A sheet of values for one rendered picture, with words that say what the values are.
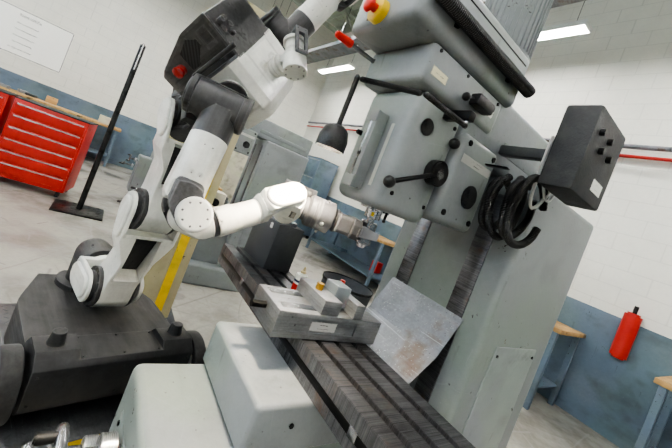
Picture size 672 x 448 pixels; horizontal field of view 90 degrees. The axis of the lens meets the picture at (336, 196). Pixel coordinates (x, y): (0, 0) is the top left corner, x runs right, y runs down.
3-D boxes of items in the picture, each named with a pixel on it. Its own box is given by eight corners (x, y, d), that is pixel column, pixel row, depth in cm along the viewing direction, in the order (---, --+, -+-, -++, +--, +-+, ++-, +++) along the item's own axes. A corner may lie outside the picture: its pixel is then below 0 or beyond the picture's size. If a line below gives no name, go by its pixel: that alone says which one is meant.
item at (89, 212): (48, 209, 363) (119, 29, 362) (55, 199, 404) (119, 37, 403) (101, 221, 392) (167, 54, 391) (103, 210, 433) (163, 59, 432)
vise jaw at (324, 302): (320, 315, 86) (325, 300, 86) (295, 289, 98) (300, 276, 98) (338, 317, 89) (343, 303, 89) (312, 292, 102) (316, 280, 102)
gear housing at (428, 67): (422, 78, 78) (438, 38, 78) (360, 84, 98) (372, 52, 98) (492, 136, 97) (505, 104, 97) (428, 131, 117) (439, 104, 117)
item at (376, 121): (349, 185, 86) (379, 109, 86) (341, 182, 89) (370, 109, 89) (360, 190, 88) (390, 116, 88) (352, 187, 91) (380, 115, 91)
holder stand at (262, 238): (262, 268, 130) (281, 221, 130) (243, 249, 147) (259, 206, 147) (288, 273, 137) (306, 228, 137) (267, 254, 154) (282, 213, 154)
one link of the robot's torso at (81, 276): (65, 283, 127) (77, 250, 127) (122, 284, 142) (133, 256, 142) (76, 310, 113) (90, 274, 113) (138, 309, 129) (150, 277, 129)
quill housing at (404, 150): (376, 208, 81) (425, 86, 81) (331, 191, 98) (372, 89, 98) (424, 227, 92) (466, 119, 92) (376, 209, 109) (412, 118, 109)
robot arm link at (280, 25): (287, 9, 115) (260, 36, 114) (292, -2, 107) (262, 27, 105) (311, 36, 119) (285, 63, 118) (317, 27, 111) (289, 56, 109)
